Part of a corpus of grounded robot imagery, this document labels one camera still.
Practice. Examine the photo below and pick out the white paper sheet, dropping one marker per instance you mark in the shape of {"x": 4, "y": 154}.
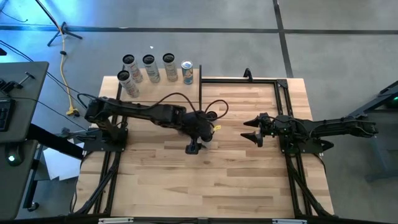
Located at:
{"x": 59, "y": 165}

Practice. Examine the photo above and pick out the white bracket strip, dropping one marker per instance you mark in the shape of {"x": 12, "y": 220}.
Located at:
{"x": 289, "y": 221}
{"x": 116, "y": 220}

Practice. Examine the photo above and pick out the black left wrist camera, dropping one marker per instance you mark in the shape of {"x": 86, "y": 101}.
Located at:
{"x": 192, "y": 148}

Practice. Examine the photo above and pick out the black stand with green light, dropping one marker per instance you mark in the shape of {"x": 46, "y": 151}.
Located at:
{"x": 387, "y": 91}

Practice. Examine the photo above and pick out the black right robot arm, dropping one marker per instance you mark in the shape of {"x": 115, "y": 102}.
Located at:
{"x": 335, "y": 126}

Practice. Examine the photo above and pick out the black keyboard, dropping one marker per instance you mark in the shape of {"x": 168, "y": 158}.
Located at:
{"x": 6, "y": 115}

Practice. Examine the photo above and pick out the dark grey desk top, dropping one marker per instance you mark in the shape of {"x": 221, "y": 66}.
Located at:
{"x": 28, "y": 109}
{"x": 15, "y": 186}

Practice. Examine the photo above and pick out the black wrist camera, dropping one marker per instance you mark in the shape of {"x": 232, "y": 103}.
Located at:
{"x": 192, "y": 148}
{"x": 265, "y": 115}

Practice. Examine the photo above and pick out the yellow tag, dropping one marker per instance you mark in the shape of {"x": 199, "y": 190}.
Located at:
{"x": 217, "y": 127}

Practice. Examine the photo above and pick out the black aluminium extrusion frame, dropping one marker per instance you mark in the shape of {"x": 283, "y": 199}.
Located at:
{"x": 236, "y": 81}

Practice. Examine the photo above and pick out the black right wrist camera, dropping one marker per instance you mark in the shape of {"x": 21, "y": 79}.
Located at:
{"x": 265, "y": 115}

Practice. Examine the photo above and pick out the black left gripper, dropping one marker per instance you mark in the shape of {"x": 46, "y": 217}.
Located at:
{"x": 203, "y": 132}

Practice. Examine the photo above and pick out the black tripod stand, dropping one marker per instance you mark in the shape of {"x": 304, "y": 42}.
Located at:
{"x": 63, "y": 30}

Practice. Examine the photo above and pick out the black desk gadget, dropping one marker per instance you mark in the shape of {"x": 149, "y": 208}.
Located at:
{"x": 7, "y": 85}

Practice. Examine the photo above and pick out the black mount bracket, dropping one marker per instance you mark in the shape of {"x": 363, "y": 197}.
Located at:
{"x": 247, "y": 73}

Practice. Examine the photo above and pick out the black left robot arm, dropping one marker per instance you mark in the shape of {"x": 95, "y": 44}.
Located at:
{"x": 140, "y": 111}

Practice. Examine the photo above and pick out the black desk leg frame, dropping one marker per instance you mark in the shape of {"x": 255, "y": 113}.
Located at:
{"x": 53, "y": 141}

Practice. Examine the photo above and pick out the black mouse with green light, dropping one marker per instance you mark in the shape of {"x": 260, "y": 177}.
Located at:
{"x": 14, "y": 154}

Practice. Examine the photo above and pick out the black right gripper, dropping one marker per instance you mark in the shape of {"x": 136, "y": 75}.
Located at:
{"x": 273, "y": 127}

